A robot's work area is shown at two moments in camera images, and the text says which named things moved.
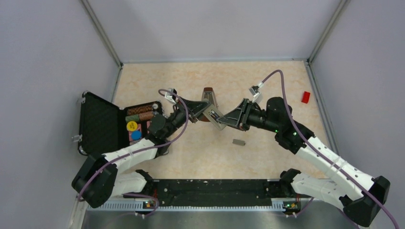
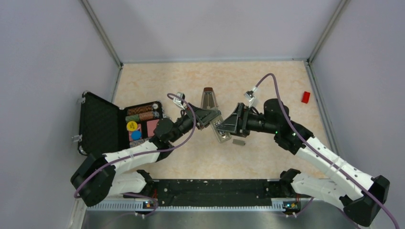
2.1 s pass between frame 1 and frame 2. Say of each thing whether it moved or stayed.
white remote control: moved
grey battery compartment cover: stayed
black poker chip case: stayed
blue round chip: stayed
